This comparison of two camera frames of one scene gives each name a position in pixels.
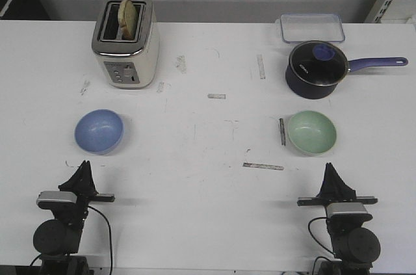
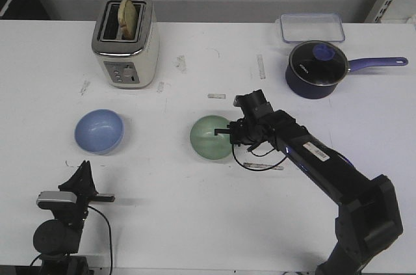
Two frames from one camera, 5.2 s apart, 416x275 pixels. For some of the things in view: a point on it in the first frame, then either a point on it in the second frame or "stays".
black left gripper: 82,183 stays
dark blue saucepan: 315,68 stays
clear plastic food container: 301,27 stays
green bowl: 311,133 -> 204,141
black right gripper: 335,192 -> 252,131
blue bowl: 99,131 stays
